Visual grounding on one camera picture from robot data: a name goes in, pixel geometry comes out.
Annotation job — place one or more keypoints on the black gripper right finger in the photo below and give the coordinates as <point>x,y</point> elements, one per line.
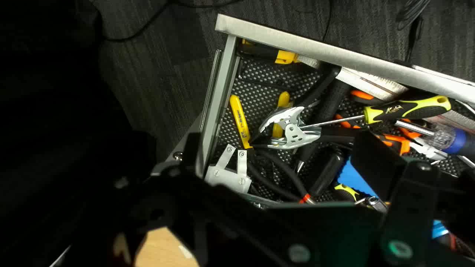
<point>409,212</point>

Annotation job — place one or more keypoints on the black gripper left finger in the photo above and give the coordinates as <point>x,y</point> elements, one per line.
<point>158,212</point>

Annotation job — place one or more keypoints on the grey metal tool drawer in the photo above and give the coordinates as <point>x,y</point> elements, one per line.
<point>297,44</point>

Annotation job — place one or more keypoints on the white flat box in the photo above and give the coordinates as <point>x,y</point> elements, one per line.
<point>372,82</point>

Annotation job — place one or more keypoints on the silver groove joint pliers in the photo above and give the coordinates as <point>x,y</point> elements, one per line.
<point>291,133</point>

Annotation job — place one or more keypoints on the white metal bracket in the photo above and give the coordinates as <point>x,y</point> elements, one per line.
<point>228,172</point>

